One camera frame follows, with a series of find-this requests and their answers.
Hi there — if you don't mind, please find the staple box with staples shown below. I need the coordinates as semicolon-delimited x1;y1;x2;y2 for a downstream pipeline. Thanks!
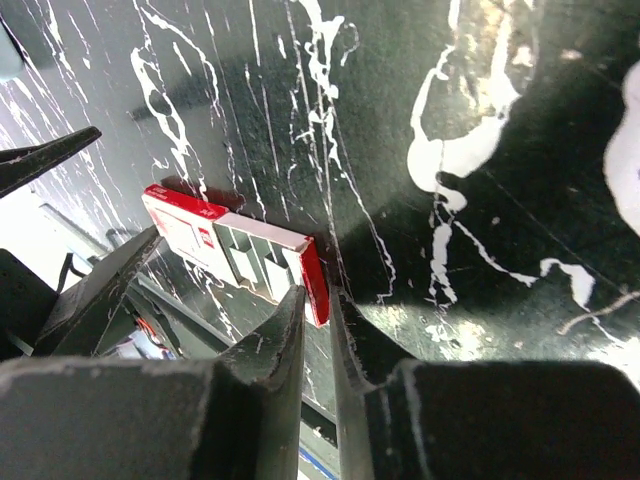
142;184;330;328

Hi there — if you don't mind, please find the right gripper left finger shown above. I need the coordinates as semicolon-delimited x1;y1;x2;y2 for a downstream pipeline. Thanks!
1;286;306;479

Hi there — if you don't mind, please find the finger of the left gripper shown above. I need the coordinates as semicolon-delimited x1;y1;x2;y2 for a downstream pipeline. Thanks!
0;126;102;198
32;226;161;356

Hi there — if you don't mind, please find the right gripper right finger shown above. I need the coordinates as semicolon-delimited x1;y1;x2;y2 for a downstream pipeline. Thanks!
330;289;639;479

